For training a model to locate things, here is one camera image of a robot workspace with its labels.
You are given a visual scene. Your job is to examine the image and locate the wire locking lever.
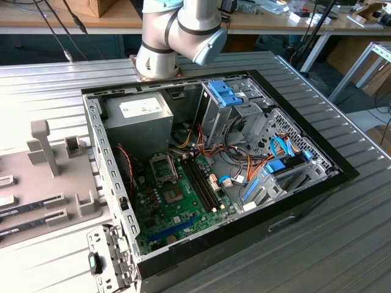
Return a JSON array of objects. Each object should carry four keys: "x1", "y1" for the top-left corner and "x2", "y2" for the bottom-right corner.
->
[{"x1": 167, "y1": 153, "x2": 179, "y2": 181}]

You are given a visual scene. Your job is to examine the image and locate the CPU socket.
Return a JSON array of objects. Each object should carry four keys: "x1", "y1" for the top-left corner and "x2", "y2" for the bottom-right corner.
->
[{"x1": 161, "y1": 183, "x2": 186, "y2": 206}]

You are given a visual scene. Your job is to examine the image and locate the grey metal drive cage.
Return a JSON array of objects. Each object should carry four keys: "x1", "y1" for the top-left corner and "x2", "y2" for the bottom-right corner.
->
[{"x1": 195, "y1": 78, "x2": 269, "y2": 147}]

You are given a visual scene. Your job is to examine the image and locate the black RAM slot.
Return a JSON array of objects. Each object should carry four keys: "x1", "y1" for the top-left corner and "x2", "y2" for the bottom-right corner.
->
[
  {"x1": 188, "y1": 157, "x2": 219, "y2": 211},
  {"x1": 185, "y1": 157, "x2": 216, "y2": 212},
  {"x1": 191, "y1": 156, "x2": 222, "y2": 210},
  {"x1": 182, "y1": 158, "x2": 213, "y2": 213}
]

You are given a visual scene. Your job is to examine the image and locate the large blue disk carrier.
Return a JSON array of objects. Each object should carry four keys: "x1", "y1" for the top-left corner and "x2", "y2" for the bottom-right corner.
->
[{"x1": 207, "y1": 79, "x2": 245, "y2": 107}]

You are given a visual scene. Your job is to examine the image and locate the grey power supply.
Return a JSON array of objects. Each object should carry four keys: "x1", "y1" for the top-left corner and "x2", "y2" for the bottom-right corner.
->
[{"x1": 102, "y1": 91, "x2": 175, "y2": 159}]

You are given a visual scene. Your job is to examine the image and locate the blue plastic latch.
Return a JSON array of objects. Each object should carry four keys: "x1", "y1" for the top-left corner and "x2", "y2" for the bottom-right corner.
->
[{"x1": 242, "y1": 178, "x2": 260, "y2": 202}]

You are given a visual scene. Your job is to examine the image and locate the green motherboard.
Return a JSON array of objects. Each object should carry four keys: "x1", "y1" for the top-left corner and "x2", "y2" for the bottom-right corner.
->
[{"x1": 134, "y1": 151, "x2": 242, "y2": 256}]

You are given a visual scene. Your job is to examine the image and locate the black case fan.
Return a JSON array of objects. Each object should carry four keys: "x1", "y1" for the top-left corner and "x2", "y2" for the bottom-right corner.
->
[{"x1": 115, "y1": 143, "x2": 137, "y2": 192}]

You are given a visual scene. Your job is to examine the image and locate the small blue disk carrier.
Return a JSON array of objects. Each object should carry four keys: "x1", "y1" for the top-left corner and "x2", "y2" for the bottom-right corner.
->
[{"x1": 264, "y1": 151, "x2": 312, "y2": 175}]

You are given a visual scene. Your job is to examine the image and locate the blue expansion slot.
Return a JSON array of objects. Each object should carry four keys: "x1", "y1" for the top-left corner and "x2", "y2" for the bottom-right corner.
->
[{"x1": 145, "y1": 215, "x2": 199, "y2": 244}]

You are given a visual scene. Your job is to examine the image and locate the grey perforated disk bay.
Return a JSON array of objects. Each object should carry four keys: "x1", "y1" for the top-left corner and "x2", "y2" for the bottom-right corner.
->
[{"x1": 238, "y1": 107, "x2": 340, "y2": 214}]

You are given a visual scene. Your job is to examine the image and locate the black PC case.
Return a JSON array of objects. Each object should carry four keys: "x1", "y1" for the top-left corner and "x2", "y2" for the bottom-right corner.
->
[{"x1": 79, "y1": 69, "x2": 361, "y2": 293}]

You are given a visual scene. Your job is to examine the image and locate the wooden desk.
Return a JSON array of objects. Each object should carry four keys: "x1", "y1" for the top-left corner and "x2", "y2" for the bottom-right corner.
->
[
  {"x1": 225, "y1": 0, "x2": 391, "y2": 36},
  {"x1": 0, "y1": 0, "x2": 144, "y2": 35}
]

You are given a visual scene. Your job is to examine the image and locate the white table leg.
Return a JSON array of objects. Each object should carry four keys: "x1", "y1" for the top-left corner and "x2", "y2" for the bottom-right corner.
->
[{"x1": 299, "y1": 32, "x2": 332, "y2": 74}]

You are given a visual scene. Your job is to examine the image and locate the blue black slot latch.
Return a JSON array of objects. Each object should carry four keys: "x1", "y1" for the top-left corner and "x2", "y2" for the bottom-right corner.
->
[{"x1": 87, "y1": 251, "x2": 103, "y2": 275}]

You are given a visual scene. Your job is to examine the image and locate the grey parts rack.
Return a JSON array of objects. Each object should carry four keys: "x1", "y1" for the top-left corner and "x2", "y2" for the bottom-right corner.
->
[{"x1": 0, "y1": 119, "x2": 103, "y2": 245}]

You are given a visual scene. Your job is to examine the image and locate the small white box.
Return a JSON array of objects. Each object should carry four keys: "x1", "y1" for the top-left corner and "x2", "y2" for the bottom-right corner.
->
[
  {"x1": 307, "y1": 13, "x2": 332, "y2": 26},
  {"x1": 288, "y1": 11, "x2": 309, "y2": 24}
]

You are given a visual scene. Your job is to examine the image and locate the brown cardboard box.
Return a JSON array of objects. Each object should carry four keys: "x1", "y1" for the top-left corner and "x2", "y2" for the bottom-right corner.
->
[
  {"x1": 365, "y1": 123, "x2": 391, "y2": 150},
  {"x1": 48, "y1": 0, "x2": 119, "y2": 18}
]

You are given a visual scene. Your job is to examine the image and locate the black stand pole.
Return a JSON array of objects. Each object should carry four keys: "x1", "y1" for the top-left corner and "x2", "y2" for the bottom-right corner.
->
[{"x1": 287, "y1": 0, "x2": 337, "y2": 73}]

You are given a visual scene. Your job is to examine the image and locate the RAM stick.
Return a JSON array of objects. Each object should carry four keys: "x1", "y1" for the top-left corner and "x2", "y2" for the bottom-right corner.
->
[
  {"x1": 0, "y1": 200, "x2": 51, "y2": 219},
  {"x1": 0, "y1": 217, "x2": 51, "y2": 237}
]

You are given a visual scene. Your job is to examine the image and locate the flat cardboard boxes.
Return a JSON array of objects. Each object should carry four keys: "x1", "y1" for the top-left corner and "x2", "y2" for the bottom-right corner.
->
[{"x1": 362, "y1": 56, "x2": 391, "y2": 97}]

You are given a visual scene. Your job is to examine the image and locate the open cardboard packet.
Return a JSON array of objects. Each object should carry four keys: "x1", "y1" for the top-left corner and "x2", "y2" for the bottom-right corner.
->
[{"x1": 351, "y1": 1, "x2": 386, "y2": 22}]

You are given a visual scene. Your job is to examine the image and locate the yellow black wire bundle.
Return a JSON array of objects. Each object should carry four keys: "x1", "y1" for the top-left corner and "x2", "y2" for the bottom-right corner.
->
[{"x1": 175, "y1": 128, "x2": 196, "y2": 149}]

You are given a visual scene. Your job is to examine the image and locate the orange red wire bundle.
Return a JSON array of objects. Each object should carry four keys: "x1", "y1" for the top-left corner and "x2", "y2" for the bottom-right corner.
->
[{"x1": 197, "y1": 123, "x2": 276, "y2": 184}]

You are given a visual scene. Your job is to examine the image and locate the red black fan wire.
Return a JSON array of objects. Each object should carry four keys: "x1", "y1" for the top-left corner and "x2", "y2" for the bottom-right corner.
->
[{"x1": 117, "y1": 145, "x2": 137, "y2": 192}]

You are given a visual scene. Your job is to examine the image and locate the blue SATA wire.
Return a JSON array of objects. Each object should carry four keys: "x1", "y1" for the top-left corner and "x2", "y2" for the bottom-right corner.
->
[{"x1": 270, "y1": 136, "x2": 296, "y2": 159}]

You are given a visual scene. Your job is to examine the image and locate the brown square base plate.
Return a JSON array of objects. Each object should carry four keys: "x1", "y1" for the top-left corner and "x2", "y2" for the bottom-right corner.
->
[{"x1": 130, "y1": 54, "x2": 185, "y2": 84}]

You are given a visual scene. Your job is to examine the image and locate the grey cable with plug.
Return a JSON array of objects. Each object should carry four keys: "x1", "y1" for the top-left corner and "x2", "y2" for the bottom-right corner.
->
[{"x1": 32, "y1": 0, "x2": 74, "y2": 63}]

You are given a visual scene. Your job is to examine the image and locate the thin black cable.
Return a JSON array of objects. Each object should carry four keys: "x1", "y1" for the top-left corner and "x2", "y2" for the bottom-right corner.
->
[{"x1": 60, "y1": 0, "x2": 106, "y2": 60}]

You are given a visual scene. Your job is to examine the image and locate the aluminium frame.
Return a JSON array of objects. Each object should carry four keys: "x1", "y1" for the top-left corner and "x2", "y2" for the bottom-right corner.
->
[{"x1": 328, "y1": 41, "x2": 391, "y2": 104}]

